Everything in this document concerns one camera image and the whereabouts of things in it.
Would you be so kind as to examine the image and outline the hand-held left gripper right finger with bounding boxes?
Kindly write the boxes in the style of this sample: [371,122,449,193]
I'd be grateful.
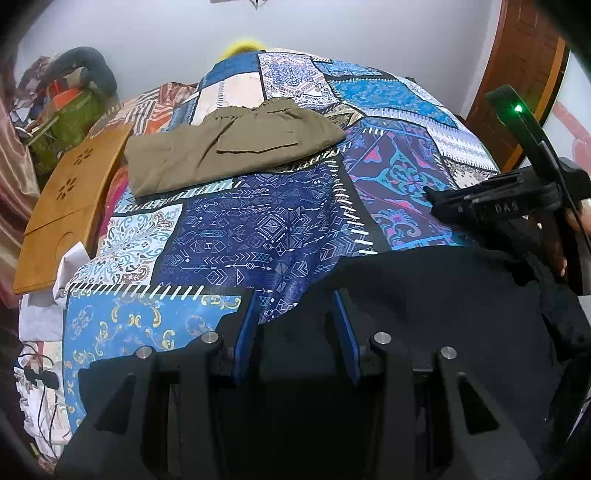
[331,289,542,480]

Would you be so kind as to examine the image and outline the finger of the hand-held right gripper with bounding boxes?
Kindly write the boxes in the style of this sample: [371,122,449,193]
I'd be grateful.
[423,180,481,224]

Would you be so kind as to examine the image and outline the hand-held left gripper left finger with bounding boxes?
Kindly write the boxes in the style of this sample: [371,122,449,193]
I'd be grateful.
[54,288,259,480]

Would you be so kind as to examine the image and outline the black pants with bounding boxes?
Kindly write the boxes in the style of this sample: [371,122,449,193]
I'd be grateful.
[78,244,591,480]

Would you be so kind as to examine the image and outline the olive khaki pants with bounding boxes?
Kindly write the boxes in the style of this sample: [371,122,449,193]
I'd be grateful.
[124,100,347,197]

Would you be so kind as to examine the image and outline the person's right hand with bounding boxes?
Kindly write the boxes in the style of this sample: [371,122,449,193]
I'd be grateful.
[541,220,570,278]

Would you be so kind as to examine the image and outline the white pink patterned board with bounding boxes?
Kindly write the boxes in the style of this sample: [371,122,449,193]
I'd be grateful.
[521,50,591,172]

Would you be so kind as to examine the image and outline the blue patchwork bedspread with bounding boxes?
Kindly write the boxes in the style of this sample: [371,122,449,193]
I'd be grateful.
[62,48,502,446]

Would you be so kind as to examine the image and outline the brown wooden door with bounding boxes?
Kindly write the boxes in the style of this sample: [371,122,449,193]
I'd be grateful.
[464,0,570,163]

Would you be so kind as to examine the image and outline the white crumpled cloth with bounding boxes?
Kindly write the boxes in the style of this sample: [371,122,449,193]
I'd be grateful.
[20,243,91,343]

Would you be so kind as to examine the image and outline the wooden lap tray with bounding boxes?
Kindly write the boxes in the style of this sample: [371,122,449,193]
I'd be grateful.
[13,124,135,295]

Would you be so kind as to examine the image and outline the orange striped blanket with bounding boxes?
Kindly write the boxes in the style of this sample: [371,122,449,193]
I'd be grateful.
[90,82,200,140]

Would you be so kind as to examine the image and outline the yellow plush object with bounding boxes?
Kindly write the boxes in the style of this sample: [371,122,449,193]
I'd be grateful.
[217,39,269,61]

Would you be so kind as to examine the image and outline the striped maroon curtain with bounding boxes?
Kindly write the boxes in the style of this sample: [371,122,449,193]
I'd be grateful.
[0,95,40,308]

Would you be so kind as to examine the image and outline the grey neck pillow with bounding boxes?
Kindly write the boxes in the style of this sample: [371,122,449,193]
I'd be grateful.
[44,46,119,96]

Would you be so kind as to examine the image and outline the pile of assorted clutter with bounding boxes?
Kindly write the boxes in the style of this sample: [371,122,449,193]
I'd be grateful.
[13,55,63,136]

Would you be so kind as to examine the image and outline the black cables with adapter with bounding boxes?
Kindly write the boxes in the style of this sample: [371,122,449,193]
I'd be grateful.
[14,352,71,440]

